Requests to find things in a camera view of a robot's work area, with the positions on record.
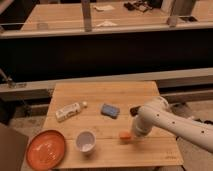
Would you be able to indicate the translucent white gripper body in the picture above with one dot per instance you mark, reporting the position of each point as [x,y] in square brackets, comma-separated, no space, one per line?
[134,136]

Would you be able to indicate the orange pepper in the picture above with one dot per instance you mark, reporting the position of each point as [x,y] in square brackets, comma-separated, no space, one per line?
[125,135]

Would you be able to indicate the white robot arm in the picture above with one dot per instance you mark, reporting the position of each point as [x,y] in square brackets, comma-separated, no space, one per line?
[155,113]

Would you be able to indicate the white ceramic cup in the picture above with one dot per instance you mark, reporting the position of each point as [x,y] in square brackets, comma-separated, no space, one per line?
[85,142]

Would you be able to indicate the black rectangular block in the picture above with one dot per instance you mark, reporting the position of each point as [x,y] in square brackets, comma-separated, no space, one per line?
[134,110]

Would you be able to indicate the blue sponge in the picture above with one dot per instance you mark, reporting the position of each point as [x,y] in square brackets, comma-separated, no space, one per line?
[109,110]

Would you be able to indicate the orange plate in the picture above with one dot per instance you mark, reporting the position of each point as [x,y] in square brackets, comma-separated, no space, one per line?
[46,150]

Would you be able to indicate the white paper on far table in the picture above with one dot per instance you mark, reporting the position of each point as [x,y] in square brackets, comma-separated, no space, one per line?
[106,24]

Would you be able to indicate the brown cardboard box corner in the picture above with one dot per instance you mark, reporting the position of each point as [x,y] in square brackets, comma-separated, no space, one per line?
[12,148]

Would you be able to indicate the black tool on far table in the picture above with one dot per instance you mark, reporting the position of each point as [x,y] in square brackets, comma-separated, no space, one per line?
[139,6]

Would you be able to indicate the white paper sheet far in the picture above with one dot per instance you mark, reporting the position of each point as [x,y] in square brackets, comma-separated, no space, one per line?
[104,8]

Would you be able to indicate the metal clamp at left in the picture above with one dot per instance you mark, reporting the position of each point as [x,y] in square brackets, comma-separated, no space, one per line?
[9,81]

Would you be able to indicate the grey metal post right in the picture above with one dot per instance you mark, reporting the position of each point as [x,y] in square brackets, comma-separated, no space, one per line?
[180,9]

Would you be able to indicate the grey metal post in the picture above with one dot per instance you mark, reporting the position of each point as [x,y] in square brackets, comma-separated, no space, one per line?
[180,9]
[86,15]

